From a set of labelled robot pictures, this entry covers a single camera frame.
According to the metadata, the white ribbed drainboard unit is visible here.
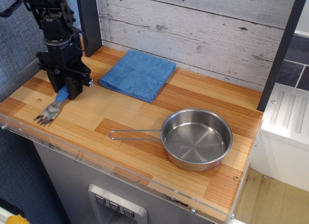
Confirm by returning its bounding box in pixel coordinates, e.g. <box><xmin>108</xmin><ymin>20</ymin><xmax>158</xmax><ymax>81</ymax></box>
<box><xmin>250</xmin><ymin>84</ymin><xmax>309</xmax><ymax>191</ymax></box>

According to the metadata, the blue handled metal fork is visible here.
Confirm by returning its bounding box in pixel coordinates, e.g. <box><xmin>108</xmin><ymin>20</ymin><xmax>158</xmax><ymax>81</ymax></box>
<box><xmin>33</xmin><ymin>85</ymin><xmax>69</xmax><ymax>126</ymax></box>

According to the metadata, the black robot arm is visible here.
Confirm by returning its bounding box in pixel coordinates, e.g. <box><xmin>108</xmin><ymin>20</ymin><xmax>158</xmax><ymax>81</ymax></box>
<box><xmin>0</xmin><ymin>0</ymin><xmax>93</xmax><ymax>103</ymax></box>

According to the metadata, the black vertical post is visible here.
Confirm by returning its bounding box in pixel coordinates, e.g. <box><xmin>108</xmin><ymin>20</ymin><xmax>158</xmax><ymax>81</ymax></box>
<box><xmin>257</xmin><ymin>0</ymin><xmax>306</xmax><ymax>112</ymax></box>
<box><xmin>77</xmin><ymin>0</ymin><xmax>102</xmax><ymax>57</ymax></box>

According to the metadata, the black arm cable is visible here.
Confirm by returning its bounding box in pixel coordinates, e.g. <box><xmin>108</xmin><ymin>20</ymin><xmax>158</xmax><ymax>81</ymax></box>
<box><xmin>71</xmin><ymin>26</ymin><xmax>89</xmax><ymax>53</ymax></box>

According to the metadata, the black right vertical post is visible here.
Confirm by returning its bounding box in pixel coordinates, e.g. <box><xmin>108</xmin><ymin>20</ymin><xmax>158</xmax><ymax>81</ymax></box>
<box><xmin>257</xmin><ymin>0</ymin><xmax>306</xmax><ymax>112</ymax></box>

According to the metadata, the small steel saucepan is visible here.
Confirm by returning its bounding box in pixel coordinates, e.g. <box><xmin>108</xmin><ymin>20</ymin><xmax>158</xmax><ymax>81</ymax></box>
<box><xmin>109</xmin><ymin>108</ymin><xmax>234</xmax><ymax>172</ymax></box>

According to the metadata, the grey toy dispenser panel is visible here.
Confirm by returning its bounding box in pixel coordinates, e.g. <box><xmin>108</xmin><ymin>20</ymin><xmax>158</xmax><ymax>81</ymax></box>
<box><xmin>88</xmin><ymin>183</ymin><xmax>148</xmax><ymax>224</ymax></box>

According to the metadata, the black left vertical post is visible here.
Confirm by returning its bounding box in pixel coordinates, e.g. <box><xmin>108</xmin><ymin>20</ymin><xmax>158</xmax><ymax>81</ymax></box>
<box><xmin>77</xmin><ymin>0</ymin><xmax>102</xmax><ymax>57</ymax></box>

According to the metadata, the clear acrylic counter guard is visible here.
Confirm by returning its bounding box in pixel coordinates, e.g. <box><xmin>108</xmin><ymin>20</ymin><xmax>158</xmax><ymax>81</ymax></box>
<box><xmin>0</xmin><ymin>115</ymin><xmax>253</xmax><ymax>224</ymax></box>

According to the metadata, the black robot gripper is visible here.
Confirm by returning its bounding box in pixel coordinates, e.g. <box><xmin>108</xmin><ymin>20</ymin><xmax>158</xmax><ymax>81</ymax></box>
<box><xmin>36</xmin><ymin>42</ymin><xmax>93</xmax><ymax>100</ymax></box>

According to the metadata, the blue folded cloth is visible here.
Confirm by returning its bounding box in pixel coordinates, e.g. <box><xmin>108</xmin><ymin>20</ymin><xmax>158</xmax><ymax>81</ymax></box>
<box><xmin>99</xmin><ymin>50</ymin><xmax>176</xmax><ymax>103</ymax></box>

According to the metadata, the yellow object at corner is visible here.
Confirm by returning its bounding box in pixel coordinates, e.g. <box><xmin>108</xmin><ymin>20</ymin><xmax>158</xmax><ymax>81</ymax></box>
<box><xmin>6</xmin><ymin>215</ymin><xmax>30</xmax><ymax>224</ymax></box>

